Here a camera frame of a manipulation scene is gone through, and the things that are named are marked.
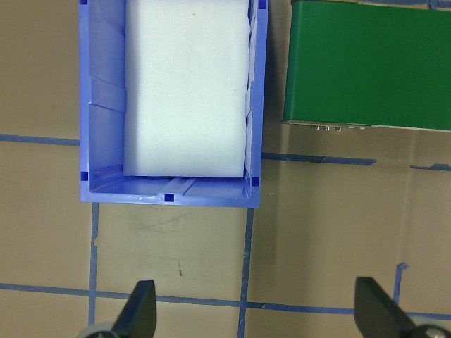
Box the green conveyor belt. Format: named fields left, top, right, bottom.
left=281, top=0, right=451, bottom=133

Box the blue plastic storage bin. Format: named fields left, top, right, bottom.
left=78, top=0, right=269, bottom=208

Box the white foam pad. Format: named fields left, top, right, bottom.
left=123, top=0, right=252, bottom=178

